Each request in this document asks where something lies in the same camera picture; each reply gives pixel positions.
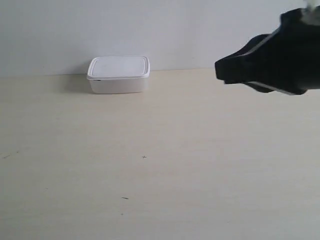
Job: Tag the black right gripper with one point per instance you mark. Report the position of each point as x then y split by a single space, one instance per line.
286 60

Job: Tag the white lidded plastic container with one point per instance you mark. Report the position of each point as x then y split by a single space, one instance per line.
118 74

